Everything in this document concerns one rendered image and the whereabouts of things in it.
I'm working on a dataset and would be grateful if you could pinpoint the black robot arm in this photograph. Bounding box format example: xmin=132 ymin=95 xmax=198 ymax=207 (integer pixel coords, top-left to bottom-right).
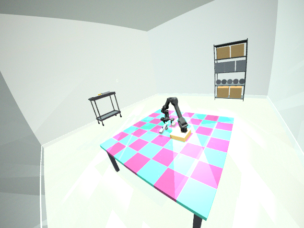
xmin=161 ymin=97 xmax=188 ymax=133

